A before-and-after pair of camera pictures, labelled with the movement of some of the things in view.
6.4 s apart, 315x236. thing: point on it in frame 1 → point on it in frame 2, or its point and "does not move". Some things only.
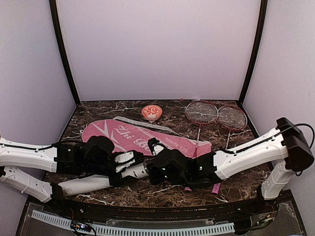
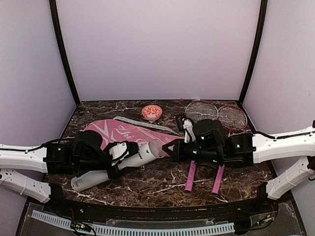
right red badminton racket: x=232 y=118 does not move
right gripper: x=153 y=179 → x=178 y=154
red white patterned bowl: x=151 y=112 does not move
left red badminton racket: x=201 y=112 does not move
